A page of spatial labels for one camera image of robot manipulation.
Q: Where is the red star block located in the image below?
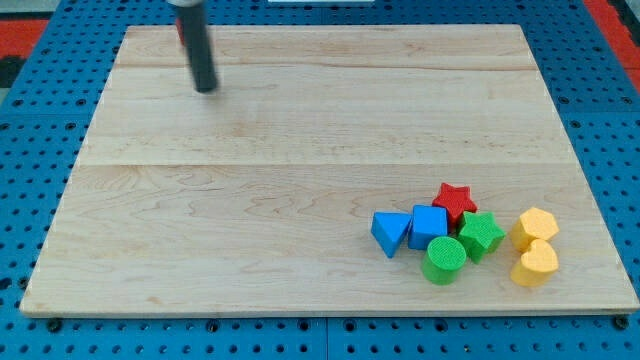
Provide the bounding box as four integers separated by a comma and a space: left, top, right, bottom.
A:
432, 183, 478, 231

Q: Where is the green star block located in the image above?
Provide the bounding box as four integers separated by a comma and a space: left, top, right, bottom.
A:
457, 211, 506, 264

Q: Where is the light wooden board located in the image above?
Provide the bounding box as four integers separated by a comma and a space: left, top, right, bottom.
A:
20, 24, 639, 318

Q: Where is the blue triangle block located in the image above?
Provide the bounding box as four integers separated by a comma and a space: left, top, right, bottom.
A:
370, 212, 412, 258

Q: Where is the blue cube block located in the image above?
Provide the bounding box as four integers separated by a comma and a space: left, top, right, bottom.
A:
408, 204, 448, 250

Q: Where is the green cylinder block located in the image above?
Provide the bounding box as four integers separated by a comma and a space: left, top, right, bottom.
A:
421, 236, 467, 286

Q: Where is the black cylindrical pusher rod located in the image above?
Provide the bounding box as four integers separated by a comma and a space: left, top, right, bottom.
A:
168, 0, 218, 94

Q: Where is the yellow hexagon block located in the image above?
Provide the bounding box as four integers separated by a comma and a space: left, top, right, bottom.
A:
509, 207, 560, 252

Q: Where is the yellow heart block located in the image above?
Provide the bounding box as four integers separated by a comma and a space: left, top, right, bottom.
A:
510, 239, 559, 287

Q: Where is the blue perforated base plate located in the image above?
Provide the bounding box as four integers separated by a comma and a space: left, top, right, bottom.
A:
1, 0, 639, 359

